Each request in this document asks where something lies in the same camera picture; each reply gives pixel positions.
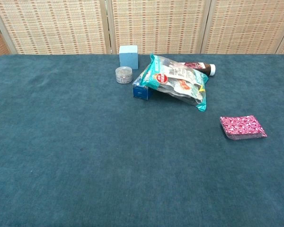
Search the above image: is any dark blue rectangular carton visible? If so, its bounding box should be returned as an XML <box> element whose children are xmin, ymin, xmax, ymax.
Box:
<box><xmin>132</xmin><ymin>73</ymin><xmax>153</xmax><ymax>101</ymax></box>

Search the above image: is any clear round plastic jar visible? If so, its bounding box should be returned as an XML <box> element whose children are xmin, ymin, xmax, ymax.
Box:
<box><xmin>115</xmin><ymin>66</ymin><xmax>133</xmax><ymax>85</ymax></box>

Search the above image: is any teal snack bag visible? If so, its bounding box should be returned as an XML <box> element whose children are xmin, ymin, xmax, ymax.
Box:
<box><xmin>140</xmin><ymin>53</ymin><xmax>209</xmax><ymax>112</ymax></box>

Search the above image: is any light blue cube box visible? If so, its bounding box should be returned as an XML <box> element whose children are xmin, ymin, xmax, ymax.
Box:
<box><xmin>119</xmin><ymin>45</ymin><xmax>139</xmax><ymax>70</ymax></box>

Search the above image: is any teal felt table cover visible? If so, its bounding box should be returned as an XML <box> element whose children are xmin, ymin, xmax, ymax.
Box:
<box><xmin>0</xmin><ymin>53</ymin><xmax>284</xmax><ymax>227</ymax></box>

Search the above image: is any dark bottle white cap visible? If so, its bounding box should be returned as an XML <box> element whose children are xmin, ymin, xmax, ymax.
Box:
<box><xmin>177</xmin><ymin>61</ymin><xmax>216</xmax><ymax>77</ymax></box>

